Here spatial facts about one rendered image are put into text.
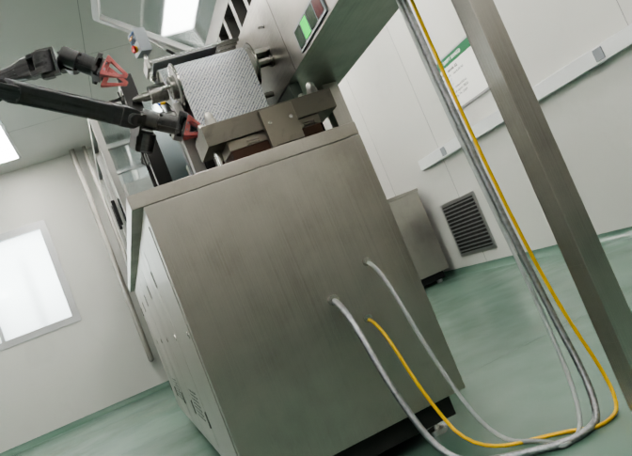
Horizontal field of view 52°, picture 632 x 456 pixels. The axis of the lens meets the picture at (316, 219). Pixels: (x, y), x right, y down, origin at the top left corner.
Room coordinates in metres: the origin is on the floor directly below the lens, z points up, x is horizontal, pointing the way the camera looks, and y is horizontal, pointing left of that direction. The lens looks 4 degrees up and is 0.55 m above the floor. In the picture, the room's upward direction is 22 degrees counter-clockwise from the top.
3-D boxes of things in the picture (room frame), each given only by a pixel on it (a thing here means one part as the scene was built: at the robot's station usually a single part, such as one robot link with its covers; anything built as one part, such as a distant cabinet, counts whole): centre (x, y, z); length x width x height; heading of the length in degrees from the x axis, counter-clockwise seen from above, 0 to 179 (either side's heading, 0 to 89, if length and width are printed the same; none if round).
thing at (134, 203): (2.91, 0.51, 0.88); 2.52 x 0.66 x 0.04; 19
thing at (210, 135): (1.89, 0.03, 1.00); 0.40 x 0.16 x 0.06; 109
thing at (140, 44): (2.53, 0.39, 1.66); 0.07 x 0.07 x 0.10; 37
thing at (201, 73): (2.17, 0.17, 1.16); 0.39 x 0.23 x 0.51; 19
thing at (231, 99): (1.99, 0.11, 1.10); 0.23 x 0.01 x 0.18; 109
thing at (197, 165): (2.03, 0.29, 1.05); 0.06 x 0.05 x 0.31; 109
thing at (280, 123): (1.80, -0.01, 0.96); 0.10 x 0.03 x 0.11; 109
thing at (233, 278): (2.91, 0.50, 0.43); 2.52 x 0.64 x 0.86; 19
